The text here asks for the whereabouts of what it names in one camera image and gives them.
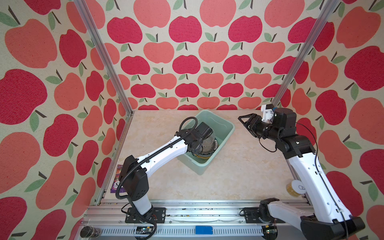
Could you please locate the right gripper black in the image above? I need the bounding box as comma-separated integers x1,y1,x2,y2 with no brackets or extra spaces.
240,112,284,145

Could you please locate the clear glass plate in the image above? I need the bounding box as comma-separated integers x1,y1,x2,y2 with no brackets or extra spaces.
198,128,219,158

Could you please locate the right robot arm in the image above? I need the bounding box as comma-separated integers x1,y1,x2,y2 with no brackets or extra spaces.
238,105,366,240

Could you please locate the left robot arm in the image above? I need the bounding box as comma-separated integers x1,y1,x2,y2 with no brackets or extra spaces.
115,117,218,219

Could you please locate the mint green plastic bin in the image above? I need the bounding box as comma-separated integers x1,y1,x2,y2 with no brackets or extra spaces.
177,110,235,175

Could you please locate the purple Fox's candy bag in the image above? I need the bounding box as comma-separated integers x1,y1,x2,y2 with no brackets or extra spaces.
110,165,123,193

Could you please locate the dark cylindrical can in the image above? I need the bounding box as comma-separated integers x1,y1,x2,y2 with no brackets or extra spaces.
80,226,102,239

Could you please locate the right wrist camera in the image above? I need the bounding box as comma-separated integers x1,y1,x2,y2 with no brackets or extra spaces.
261,104,275,124

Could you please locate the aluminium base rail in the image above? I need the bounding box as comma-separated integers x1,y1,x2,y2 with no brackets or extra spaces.
71,199,334,240

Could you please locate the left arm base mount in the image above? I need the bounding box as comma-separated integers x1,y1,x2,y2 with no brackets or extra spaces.
125,207,167,224

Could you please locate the blue block on rail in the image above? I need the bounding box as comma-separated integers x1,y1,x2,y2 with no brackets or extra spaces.
195,226,213,235

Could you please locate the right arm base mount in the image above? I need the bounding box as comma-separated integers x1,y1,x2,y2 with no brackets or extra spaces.
242,208,273,224

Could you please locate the left aluminium frame post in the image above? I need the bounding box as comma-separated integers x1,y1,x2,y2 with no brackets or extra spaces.
74,0,134,118

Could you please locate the aluminium frame post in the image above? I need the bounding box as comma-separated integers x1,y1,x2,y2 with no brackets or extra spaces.
271,0,341,107
74,0,134,118

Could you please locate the right aluminium frame post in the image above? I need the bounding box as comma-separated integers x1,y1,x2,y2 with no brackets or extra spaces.
271,0,341,107

